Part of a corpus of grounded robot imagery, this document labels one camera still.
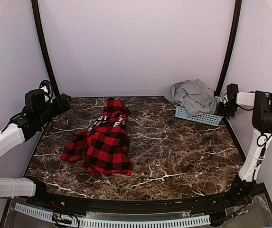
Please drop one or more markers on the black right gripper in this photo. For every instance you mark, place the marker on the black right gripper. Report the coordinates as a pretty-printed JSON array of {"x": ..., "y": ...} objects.
[{"x": 220, "y": 111}]

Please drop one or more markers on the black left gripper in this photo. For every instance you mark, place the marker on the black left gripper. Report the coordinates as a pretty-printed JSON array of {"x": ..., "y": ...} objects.
[{"x": 67, "y": 105}]

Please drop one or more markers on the red black plaid shirt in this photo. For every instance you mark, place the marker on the red black plaid shirt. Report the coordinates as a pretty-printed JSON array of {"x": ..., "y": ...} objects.
[{"x": 104, "y": 146}]

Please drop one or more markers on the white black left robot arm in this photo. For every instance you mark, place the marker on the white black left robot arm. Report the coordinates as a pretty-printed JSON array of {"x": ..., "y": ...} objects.
[{"x": 40, "y": 109}]

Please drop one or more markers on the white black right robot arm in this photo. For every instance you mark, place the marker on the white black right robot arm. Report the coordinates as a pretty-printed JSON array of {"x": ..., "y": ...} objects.
[{"x": 260, "y": 103}]

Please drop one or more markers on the grey long sleeve shirt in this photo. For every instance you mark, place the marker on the grey long sleeve shirt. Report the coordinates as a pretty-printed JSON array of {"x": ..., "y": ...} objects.
[{"x": 186, "y": 86}]

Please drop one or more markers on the light blue plastic basket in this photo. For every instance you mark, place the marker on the light blue plastic basket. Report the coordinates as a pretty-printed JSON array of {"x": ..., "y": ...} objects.
[{"x": 197, "y": 106}]

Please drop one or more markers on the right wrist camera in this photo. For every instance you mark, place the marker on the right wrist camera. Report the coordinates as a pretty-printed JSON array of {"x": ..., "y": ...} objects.
[{"x": 231, "y": 92}]

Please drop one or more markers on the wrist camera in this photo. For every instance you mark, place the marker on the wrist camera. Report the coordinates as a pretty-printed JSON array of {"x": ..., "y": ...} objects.
[
  {"x": 231, "y": 92},
  {"x": 46, "y": 86}
]

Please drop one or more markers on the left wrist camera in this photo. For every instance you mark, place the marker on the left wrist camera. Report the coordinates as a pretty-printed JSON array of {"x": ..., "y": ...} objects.
[{"x": 46, "y": 86}]

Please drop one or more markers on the black right frame post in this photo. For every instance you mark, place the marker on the black right frame post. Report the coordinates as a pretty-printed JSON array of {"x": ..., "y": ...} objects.
[{"x": 230, "y": 47}]

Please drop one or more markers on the black frame post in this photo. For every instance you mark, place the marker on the black frame post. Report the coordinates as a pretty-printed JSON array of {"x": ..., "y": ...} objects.
[
  {"x": 43, "y": 46},
  {"x": 230, "y": 47}
]

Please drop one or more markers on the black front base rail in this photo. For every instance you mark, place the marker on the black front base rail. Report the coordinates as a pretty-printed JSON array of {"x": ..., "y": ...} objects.
[{"x": 214, "y": 205}]

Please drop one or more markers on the black left frame post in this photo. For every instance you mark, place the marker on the black left frame post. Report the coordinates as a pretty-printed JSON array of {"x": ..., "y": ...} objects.
[{"x": 43, "y": 46}]

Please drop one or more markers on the white slotted cable duct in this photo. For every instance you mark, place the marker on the white slotted cable duct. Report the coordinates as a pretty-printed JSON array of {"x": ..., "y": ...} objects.
[{"x": 115, "y": 220}]

